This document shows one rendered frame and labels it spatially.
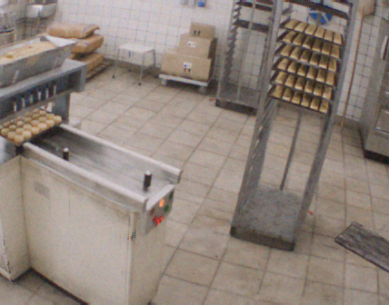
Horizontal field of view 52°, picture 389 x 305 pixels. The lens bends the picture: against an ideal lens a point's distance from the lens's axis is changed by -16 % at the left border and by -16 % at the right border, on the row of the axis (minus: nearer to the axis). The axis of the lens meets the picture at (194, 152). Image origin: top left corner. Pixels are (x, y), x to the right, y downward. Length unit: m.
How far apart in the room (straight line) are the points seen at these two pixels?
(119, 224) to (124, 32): 4.71
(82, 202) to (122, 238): 0.23
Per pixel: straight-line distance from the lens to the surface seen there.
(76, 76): 2.39
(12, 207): 2.25
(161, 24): 6.12
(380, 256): 3.48
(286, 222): 3.21
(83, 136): 2.22
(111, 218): 1.88
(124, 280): 2.06
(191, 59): 5.58
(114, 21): 6.39
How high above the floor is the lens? 1.85
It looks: 26 degrees down
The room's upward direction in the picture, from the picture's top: 10 degrees clockwise
